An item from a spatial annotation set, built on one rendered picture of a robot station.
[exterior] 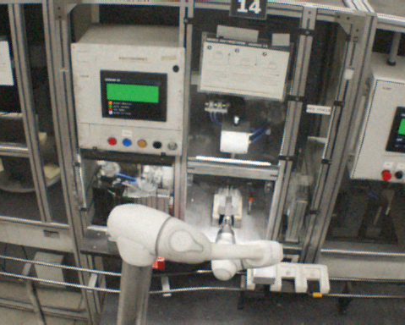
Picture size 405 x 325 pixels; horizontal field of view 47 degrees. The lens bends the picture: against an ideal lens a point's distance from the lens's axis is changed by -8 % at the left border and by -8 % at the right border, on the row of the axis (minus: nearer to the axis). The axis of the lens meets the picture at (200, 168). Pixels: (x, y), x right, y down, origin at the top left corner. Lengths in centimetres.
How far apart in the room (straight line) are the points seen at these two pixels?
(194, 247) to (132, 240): 20
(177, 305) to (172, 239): 90
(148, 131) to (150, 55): 32
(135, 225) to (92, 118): 59
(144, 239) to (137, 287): 21
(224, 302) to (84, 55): 127
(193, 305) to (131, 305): 67
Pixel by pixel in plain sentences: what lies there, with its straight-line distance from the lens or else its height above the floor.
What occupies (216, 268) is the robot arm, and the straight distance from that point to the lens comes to 200.
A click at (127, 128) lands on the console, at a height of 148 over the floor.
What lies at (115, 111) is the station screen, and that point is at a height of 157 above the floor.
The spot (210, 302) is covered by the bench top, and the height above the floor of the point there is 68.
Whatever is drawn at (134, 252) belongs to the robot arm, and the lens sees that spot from 155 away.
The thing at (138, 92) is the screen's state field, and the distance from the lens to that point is 182.
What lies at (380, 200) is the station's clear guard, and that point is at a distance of 220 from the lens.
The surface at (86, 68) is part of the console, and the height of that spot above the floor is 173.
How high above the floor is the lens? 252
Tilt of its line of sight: 37 degrees down
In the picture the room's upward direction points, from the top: 3 degrees clockwise
